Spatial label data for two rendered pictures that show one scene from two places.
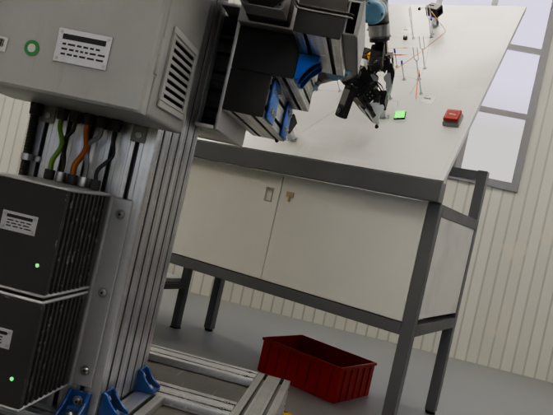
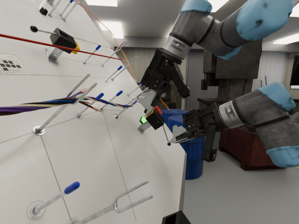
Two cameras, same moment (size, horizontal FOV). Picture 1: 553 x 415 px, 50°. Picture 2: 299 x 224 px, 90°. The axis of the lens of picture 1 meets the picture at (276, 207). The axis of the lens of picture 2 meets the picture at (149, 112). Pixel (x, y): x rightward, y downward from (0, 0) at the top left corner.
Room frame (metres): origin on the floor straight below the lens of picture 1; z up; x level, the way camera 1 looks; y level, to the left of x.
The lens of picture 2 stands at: (2.28, 0.23, 1.25)
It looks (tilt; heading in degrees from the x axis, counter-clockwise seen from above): 10 degrees down; 255
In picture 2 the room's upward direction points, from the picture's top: straight up
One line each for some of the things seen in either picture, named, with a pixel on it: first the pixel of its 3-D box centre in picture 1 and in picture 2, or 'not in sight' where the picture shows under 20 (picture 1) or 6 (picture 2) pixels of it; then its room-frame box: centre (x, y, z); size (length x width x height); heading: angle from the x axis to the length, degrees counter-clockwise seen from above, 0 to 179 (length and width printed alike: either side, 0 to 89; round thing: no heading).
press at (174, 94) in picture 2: not in sight; (165, 86); (0.22, -5.20, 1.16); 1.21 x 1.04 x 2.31; 172
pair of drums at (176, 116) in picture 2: not in sight; (179, 137); (1.22, -1.91, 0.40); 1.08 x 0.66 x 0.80; 69
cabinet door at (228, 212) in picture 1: (215, 212); not in sight; (2.36, 0.23, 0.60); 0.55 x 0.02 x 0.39; 60
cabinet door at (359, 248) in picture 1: (339, 243); not in sight; (2.08, -0.24, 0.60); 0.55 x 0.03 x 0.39; 60
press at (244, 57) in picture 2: not in sight; (220, 81); (-0.42, -3.04, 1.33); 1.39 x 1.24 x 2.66; 170
